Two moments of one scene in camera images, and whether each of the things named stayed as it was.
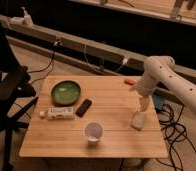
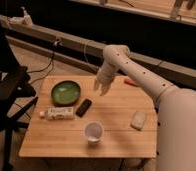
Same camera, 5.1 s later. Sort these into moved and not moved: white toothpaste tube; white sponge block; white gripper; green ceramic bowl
Moved: white gripper
Not moved: green ceramic bowl; white toothpaste tube; white sponge block
